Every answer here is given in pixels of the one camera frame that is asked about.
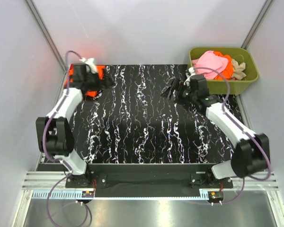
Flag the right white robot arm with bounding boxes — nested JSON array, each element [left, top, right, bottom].
[[161, 75, 271, 188]]

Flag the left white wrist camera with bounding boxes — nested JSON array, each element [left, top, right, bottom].
[[80, 57, 98, 73]]

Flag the purple cable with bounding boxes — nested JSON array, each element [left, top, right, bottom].
[[191, 68, 272, 205], [42, 50, 93, 227]]

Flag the beige t shirt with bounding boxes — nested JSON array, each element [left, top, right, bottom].
[[231, 59, 247, 80]]

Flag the left aluminium corner post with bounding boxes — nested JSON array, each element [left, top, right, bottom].
[[24, 0, 66, 72]]

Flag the right aluminium corner post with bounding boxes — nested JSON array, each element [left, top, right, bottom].
[[241, 0, 275, 50]]

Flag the orange t shirt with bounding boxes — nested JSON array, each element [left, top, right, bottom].
[[213, 51, 234, 80], [63, 63, 105, 97]]

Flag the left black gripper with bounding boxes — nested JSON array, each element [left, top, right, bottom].
[[85, 68, 115, 92]]

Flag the pink t shirt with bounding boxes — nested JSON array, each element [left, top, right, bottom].
[[192, 51, 229, 80]]

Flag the black marble pattern mat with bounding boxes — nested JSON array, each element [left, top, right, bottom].
[[70, 65, 235, 164]]

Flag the aluminium rail frame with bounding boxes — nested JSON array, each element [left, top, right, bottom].
[[22, 172, 279, 201]]

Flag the aluminium corner post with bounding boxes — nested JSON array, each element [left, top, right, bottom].
[[24, 0, 66, 72], [241, 0, 275, 50]]

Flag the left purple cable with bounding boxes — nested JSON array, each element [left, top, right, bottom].
[[42, 50, 93, 227]]

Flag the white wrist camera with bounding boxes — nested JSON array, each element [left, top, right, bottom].
[[184, 67, 196, 87], [80, 57, 98, 73]]

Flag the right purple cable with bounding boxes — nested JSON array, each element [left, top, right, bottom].
[[191, 68, 272, 205]]

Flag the orange t shirt in bin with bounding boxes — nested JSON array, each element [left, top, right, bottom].
[[213, 51, 234, 80]]

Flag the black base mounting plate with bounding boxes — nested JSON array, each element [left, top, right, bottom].
[[66, 164, 233, 200]]

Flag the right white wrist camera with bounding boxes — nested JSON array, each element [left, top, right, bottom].
[[184, 67, 196, 87]]

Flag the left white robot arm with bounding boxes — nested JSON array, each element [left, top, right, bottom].
[[35, 63, 114, 187]]

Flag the olive green plastic bin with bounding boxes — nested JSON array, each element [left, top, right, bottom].
[[188, 46, 260, 96]]

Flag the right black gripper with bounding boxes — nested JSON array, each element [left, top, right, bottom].
[[160, 78, 197, 107]]

